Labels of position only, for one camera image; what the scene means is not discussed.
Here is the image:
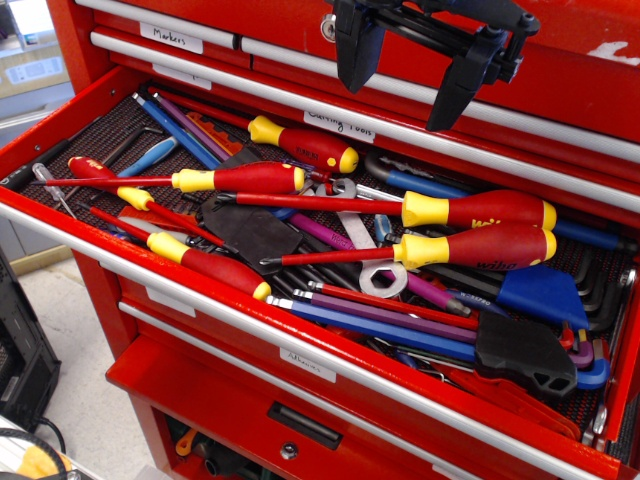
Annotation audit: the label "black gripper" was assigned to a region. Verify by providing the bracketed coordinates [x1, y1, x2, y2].
[332, 1, 541, 132]

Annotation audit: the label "red yellow Wiha screwdriver front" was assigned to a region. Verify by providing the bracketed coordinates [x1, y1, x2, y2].
[260, 224, 557, 271]

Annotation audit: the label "red yellow wiha screwdriver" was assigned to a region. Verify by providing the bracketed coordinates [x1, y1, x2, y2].
[260, 224, 557, 271]
[217, 190, 557, 230]

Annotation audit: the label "silver cabinet lock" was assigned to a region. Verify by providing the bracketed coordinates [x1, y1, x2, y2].
[320, 14, 336, 43]

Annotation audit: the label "red yellow screwdriver top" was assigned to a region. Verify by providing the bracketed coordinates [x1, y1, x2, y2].
[150, 87, 360, 174]

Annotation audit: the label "red yellow Wiha screwdriver rear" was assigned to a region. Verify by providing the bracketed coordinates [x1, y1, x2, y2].
[217, 190, 557, 230]

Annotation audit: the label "silver flat wrench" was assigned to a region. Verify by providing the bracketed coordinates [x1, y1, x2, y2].
[315, 179, 408, 298]

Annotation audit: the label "magenta hex key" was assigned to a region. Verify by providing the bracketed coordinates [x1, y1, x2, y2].
[289, 213, 471, 318]

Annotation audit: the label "red yellow screwdriver middle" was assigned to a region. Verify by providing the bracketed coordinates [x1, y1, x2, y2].
[33, 162, 305, 194]

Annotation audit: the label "orange hex key holder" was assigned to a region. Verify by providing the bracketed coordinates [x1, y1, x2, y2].
[187, 111, 243, 155]

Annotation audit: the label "blue hex key rear left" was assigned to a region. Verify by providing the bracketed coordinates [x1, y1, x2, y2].
[132, 93, 220, 170]

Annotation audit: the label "black folded pouch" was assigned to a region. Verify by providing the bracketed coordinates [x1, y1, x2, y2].
[200, 195, 302, 276]

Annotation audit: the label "long red hex key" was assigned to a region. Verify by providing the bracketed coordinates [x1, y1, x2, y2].
[307, 281, 479, 331]

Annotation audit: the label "red tool chest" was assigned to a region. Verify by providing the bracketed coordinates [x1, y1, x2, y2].
[1, 1, 639, 479]

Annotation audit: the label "long purple hex key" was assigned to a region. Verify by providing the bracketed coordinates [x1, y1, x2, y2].
[291, 290, 596, 372]

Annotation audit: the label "blue hex key holder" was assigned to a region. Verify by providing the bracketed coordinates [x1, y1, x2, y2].
[497, 265, 590, 330]

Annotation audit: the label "open red drawer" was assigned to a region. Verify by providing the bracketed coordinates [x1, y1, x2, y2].
[0, 64, 640, 480]

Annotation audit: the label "long blue hex key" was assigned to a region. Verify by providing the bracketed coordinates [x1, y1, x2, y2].
[267, 296, 611, 399]

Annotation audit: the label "black hex key holder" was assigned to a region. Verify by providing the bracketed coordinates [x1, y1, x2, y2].
[475, 312, 578, 400]

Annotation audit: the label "red yellow screwdriver front left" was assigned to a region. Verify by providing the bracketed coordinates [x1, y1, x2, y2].
[79, 203, 272, 301]

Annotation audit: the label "black box on floor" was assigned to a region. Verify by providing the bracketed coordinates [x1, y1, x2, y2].
[1, 256, 61, 432]

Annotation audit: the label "blue handled long tool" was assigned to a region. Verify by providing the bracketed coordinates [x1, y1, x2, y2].
[364, 151, 639, 253]

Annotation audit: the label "clear handle small screwdriver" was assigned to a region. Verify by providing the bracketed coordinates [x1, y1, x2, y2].
[32, 163, 76, 219]

